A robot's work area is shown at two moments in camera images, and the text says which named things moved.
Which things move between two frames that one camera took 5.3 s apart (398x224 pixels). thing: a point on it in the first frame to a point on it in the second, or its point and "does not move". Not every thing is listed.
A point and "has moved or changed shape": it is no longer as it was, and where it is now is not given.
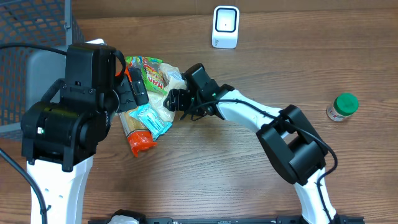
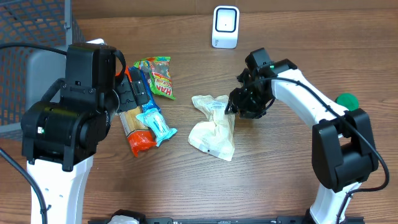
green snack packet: (151, 71) has moved or changed shape
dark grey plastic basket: (27, 74) does not move
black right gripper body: (181, 100) to (250, 101)
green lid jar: (345, 104) does not move
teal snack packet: (148, 116) has moved or changed shape
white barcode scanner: (225, 27) does not move
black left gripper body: (127, 98) does not move
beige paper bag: (173, 79) to (215, 135)
